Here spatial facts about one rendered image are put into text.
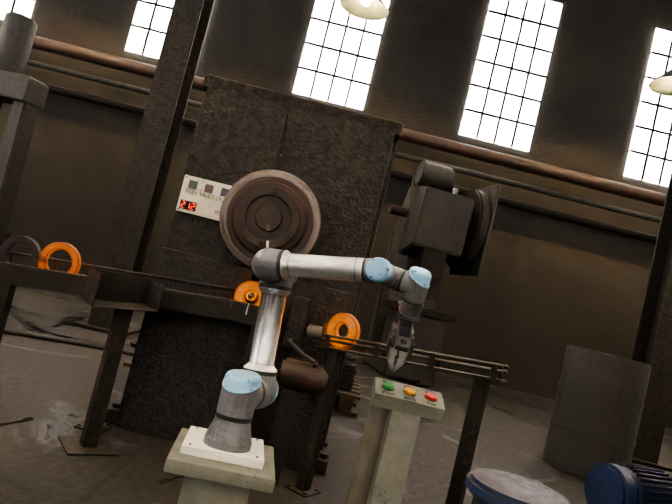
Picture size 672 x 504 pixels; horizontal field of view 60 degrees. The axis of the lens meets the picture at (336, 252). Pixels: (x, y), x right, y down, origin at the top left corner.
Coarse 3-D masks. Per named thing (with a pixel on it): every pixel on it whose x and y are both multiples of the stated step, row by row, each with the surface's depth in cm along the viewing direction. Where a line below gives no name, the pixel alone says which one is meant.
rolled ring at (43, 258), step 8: (48, 248) 267; (56, 248) 267; (64, 248) 267; (72, 248) 267; (40, 256) 266; (48, 256) 268; (72, 256) 267; (80, 256) 270; (40, 264) 266; (72, 264) 267; (80, 264) 269; (72, 272) 266
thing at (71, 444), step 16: (96, 272) 232; (112, 272) 248; (96, 288) 226; (112, 288) 248; (128, 288) 252; (144, 288) 256; (160, 288) 244; (96, 304) 231; (112, 304) 238; (128, 304) 246; (144, 304) 254; (160, 304) 241; (112, 320) 242; (128, 320) 241; (112, 336) 238; (112, 352) 238; (112, 368) 239; (96, 384) 239; (112, 384) 239; (96, 400) 236; (96, 416) 237; (96, 432) 238; (64, 448) 230; (80, 448) 233; (96, 448) 237; (112, 448) 242
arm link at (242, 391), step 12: (228, 372) 184; (240, 372) 186; (252, 372) 188; (228, 384) 180; (240, 384) 179; (252, 384) 180; (228, 396) 179; (240, 396) 179; (252, 396) 181; (264, 396) 189; (228, 408) 178; (240, 408) 179; (252, 408) 182
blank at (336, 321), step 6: (336, 318) 254; (342, 318) 253; (348, 318) 251; (354, 318) 251; (330, 324) 256; (336, 324) 254; (348, 324) 251; (354, 324) 249; (330, 330) 255; (336, 330) 255; (348, 330) 250; (354, 330) 249; (348, 336) 250; (354, 336) 248; (330, 342) 254; (354, 342) 249; (342, 348) 250; (348, 348) 252
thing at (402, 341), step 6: (402, 324) 188; (408, 324) 188; (402, 330) 186; (408, 330) 186; (396, 336) 186; (402, 336) 184; (408, 336) 185; (396, 342) 183; (402, 342) 182; (408, 342) 183; (396, 348) 182; (402, 348) 182; (408, 348) 182
